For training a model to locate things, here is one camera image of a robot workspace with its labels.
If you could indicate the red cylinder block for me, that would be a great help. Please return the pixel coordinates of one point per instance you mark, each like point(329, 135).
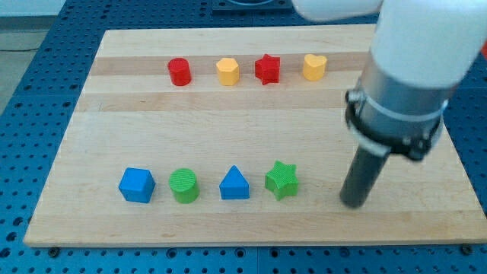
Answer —
point(180, 74)

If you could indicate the wooden board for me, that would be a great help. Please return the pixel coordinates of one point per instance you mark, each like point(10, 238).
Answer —
point(130, 114)

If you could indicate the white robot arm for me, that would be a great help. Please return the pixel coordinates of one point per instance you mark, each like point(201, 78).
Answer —
point(420, 52)

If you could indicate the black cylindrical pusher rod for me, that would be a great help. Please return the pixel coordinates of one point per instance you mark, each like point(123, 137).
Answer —
point(361, 177)

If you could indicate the yellow heart block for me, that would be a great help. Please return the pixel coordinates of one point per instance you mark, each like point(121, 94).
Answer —
point(314, 67)

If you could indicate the green star block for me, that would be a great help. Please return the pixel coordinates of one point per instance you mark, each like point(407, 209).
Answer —
point(281, 180)

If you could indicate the blue triangle block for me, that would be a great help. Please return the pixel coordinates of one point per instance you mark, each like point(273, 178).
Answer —
point(234, 185)

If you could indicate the red star block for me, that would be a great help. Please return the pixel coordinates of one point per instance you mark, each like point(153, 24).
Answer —
point(267, 69)

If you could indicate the blue cube block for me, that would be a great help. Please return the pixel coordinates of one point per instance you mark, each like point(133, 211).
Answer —
point(137, 185)

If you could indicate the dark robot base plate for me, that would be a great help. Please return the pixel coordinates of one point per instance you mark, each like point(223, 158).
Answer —
point(228, 6)

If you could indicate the yellow hexagon block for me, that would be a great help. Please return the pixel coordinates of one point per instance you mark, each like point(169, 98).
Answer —
point(228, 71)

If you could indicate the green cylinder block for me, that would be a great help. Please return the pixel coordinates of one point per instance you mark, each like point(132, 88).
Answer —
point(183, 185)

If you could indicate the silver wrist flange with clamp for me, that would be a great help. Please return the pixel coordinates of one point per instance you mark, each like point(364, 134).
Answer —
point(389, 116)

